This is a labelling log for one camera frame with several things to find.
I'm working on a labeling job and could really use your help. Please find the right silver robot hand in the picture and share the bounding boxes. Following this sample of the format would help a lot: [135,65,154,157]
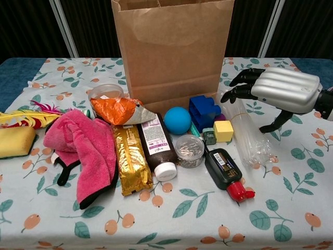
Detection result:
[220,67,323,134]

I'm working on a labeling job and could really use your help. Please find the clear plastic cup stack sleeve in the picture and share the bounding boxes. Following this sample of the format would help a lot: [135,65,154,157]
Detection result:
[215,88,276,167]

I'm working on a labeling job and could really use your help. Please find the orange foil snack bag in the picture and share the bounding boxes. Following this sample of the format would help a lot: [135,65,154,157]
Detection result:
[90,96,157,126]

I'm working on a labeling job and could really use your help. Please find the blue plastic building block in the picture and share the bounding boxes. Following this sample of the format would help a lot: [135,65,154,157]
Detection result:
[188,95,222,133]

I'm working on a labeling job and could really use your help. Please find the brown paper bag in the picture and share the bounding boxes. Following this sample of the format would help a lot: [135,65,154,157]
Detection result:
[110,0,235,113]

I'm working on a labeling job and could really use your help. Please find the black pleated screen panel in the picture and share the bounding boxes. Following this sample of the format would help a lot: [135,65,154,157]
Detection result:
[260,0,333,58]
[56,0,123,58]
[0,0,79,65]
[226,0,280,58]

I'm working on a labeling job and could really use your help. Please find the yellow foam cube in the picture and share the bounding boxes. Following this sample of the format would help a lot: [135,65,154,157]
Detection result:
[213,120,234,143]

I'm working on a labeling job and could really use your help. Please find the small green box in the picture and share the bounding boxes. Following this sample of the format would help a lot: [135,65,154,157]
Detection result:
[202,127,217,146]

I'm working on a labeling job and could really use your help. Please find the black bottle with red cap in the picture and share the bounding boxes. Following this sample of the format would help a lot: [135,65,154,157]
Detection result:
[204,147,256,203]

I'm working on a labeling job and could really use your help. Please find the blue ball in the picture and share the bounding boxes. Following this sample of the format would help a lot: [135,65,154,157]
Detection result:
[163,106,193,135]

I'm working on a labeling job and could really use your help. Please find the clear tub of paper clips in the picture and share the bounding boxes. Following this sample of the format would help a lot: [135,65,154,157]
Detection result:
[174,134,205,169]

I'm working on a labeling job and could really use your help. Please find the brown bottle with white cap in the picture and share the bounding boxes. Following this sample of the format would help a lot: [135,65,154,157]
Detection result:
[137,112,178,182]

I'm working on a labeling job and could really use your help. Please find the gold foil package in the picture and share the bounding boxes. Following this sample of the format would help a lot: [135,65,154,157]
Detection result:
[112,124,153,197]

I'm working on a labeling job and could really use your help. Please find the floral tablecloth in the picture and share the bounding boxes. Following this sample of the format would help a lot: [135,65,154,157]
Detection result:
[0,57,333,250]

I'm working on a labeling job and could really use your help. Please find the clear jar with amber contents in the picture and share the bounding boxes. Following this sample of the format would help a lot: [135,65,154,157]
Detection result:
[88,83,125,115]

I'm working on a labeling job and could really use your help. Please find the pink cloth with black trim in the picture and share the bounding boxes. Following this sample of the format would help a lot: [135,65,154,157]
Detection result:
[43,109,120,210]

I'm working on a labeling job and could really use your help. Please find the colourful feather toy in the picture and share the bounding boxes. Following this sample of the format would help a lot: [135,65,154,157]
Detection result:
[0,100,66,130]

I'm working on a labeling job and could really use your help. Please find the yellow sponge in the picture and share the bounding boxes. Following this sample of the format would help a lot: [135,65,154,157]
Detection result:
[0,126,37,159]

